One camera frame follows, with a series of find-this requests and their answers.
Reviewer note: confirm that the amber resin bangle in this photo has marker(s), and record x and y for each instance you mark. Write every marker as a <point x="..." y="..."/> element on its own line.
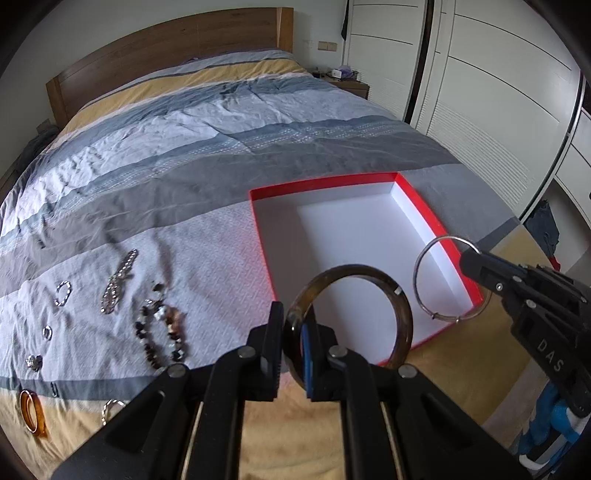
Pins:
<point x="32" y="413"/>

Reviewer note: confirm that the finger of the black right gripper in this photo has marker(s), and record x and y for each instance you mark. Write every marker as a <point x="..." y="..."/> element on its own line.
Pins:
<point x="499" y="276"/>

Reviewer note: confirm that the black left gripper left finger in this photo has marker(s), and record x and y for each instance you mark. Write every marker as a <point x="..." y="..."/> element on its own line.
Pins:
<point x="249" y="373"/>

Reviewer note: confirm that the silver brooch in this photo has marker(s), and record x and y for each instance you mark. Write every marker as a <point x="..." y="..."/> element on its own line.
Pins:
<point x="34" y="362"/>

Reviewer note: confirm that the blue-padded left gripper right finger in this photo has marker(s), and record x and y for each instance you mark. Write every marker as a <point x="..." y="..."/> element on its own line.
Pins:
<point x="333" y="373"/>

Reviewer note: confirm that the thin gold bangle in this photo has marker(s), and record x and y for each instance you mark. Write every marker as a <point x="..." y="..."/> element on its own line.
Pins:
<point x="441" y="290"/>

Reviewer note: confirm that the dark olive bangle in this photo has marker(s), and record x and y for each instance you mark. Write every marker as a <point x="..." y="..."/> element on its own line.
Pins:
<point x="295" y="317"/>

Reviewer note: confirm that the wooden nightstand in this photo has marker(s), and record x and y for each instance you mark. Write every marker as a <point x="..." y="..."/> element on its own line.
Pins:
<point x="344" y="78"/>

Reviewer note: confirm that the dark clothes pile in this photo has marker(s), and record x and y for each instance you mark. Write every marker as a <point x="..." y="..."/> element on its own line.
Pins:
<point x="34" y="147"/>

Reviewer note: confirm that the white wardrobe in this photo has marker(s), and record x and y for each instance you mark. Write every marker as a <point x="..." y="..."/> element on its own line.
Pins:
<point x="489" y="80"/>

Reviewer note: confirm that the wooden headboard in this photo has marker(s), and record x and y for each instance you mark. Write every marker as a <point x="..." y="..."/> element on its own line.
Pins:
<point x="165" y="45"/>

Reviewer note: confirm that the red jewelry box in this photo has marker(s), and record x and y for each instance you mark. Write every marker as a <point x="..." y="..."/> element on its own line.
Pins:
<point x="375" y="219"/>

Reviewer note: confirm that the striped bed duvet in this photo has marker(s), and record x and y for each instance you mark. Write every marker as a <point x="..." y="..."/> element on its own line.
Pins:
<point x="148" y="184"/>

